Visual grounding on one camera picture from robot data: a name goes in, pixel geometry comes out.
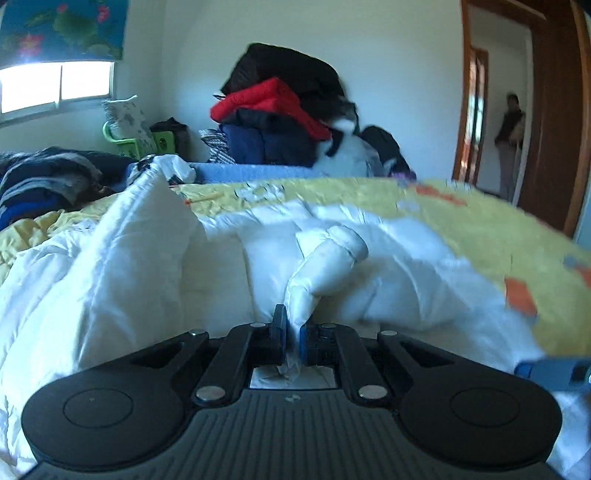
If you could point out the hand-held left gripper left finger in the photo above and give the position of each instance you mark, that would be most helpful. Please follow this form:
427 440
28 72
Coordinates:
278 330

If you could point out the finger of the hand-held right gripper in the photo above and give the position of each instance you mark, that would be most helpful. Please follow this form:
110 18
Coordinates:
525 369

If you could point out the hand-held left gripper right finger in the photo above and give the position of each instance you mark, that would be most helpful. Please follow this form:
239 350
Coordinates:
303 344

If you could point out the white puffer jacket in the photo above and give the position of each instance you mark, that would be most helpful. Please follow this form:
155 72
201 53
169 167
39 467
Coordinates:
138 277

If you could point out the dark clothes pile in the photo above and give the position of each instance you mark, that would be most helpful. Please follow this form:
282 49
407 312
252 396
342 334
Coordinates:
46 175

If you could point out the yellow printed blanket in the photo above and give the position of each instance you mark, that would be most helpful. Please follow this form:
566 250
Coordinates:
485 221

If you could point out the blue mattress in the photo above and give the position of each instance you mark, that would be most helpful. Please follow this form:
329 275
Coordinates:
240 171

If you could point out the navy garment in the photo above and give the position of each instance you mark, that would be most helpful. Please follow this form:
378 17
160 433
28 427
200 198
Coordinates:
263 143

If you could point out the white grey garment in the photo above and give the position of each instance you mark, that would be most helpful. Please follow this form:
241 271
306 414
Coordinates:
346 152

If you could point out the striped cloth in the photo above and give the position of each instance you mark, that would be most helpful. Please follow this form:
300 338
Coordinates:
217 145

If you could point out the black backpack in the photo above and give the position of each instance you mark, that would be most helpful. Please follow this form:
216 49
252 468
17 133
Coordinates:
385 145

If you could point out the green box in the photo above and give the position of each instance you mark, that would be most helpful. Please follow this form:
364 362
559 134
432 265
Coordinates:
164 140

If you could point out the black bag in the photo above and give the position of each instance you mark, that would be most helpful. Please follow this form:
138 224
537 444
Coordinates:
178 131

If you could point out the red garment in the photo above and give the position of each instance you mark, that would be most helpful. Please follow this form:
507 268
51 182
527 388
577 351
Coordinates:
268 99

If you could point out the wooden door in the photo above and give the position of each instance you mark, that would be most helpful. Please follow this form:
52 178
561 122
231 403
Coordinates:
549 115

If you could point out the floral pillow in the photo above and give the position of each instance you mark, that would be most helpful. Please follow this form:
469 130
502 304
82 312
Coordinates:
127 117

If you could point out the black garment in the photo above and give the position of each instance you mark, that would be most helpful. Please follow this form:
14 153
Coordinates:
281 62

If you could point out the window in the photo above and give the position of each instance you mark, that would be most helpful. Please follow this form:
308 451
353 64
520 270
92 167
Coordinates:
83 81

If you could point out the floral roller blind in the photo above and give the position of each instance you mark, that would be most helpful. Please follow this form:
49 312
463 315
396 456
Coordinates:
69 27

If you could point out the wooden door frame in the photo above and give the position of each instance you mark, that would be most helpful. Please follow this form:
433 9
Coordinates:
464 92

